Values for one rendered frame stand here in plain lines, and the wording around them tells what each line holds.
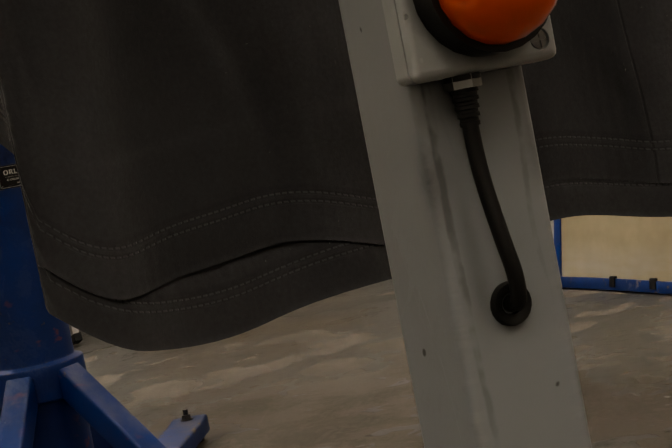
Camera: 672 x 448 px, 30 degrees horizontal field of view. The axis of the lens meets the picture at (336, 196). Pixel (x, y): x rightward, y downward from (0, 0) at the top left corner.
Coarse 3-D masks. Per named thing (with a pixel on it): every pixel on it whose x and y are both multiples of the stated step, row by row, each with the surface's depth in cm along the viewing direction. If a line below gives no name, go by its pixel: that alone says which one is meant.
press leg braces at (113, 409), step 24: (24, 384) 185; (72, 384) 186; (96, 384) 188; (24, 408) 182; (96, 408) 184; (120, 408) 186; (0, 432) 180; (24, 432) 179; (96, 432) 213; (120, 432) 182; (144, 432) 183
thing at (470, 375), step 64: (384, 0) 36; (384, 64) 38; (448, 64) 36; (512, 64) 37; (384, 128) 39; (448, 128) 37; (512, 128) 38; (384, 192) 40; (448, 192) 37; (512, 192) 38; (448, 256) 37; (448, 320) 37; (448, 384) 38; (512, 384) 38; (576, 384) 39
